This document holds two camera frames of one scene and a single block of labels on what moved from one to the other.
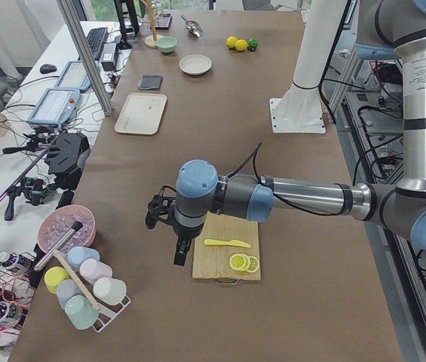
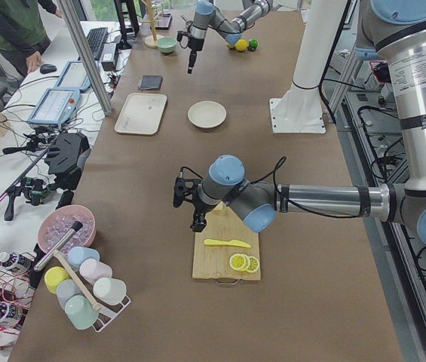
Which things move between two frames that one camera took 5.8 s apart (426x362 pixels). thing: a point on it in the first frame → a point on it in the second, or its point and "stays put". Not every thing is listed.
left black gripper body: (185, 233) → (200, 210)
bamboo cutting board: (213, 261) stays put
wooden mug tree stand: (151, 41) stays put
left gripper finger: (180, 254) → (195, 226)
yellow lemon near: (241, 45) stays put
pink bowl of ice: (58, 221) stays put
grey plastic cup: (66, 288) stays put
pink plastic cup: (92, 270) stays put
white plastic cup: (110, 291) stays put
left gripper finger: (184, 247) → (202, 224)
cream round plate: (195, 64) → (206, 115)
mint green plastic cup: (80, 311) stays put
